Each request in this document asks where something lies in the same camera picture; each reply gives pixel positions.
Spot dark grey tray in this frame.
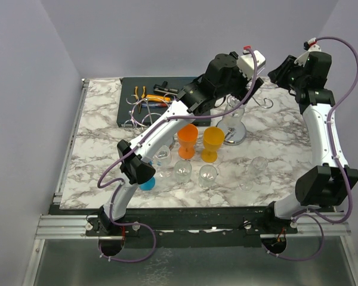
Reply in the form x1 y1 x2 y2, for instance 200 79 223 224
116 77 211 127

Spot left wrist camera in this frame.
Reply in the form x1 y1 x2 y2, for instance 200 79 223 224
237 50 266 80

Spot dark metal T tool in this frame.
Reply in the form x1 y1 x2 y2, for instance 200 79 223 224
153 81 178 94

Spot tall chrome glass rack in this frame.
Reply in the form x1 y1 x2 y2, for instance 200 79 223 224
216 95 274 146

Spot ribbed clear wine glass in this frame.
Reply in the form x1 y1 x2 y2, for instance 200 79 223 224
223 96 245 131

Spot small chrome ring rack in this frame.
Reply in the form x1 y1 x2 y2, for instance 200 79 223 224
121 95 171 131

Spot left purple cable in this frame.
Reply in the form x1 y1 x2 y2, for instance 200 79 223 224
97 45 259 263

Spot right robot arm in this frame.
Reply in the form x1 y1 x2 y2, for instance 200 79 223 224
262 51 358 234

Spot clear stemmed glass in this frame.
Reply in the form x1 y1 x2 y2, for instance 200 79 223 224
154 145 172 178

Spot red blue screwdriver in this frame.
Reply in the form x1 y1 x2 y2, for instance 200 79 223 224
141 102 169 108

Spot lying clear wine glass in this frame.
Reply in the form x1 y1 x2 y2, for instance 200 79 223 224
237 156 268 191

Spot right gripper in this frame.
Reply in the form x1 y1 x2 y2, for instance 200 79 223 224
268 55 307 92

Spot blue plastic goblet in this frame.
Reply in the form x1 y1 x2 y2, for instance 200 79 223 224
139 177 156 191

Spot orange handled pliers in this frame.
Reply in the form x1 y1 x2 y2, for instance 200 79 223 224
134 86 146 114

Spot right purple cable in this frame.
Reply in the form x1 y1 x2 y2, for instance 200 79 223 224
265 36 358 262

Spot orange plastic goblet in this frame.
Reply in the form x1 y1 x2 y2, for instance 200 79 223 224
177 124 198 160

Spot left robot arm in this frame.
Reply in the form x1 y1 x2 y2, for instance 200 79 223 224
97 48 266 235

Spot clear tumbler glass left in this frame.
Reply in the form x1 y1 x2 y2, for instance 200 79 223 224
174 160 192 184

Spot purple cable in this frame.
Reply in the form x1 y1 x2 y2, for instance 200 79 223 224
265 36 358 262
97 45 259 263

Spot black mounting base rail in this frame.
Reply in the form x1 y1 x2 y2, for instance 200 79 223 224
47 205 338 250

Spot yellow plastic goblet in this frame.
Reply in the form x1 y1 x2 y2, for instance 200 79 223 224
200 126 225 163

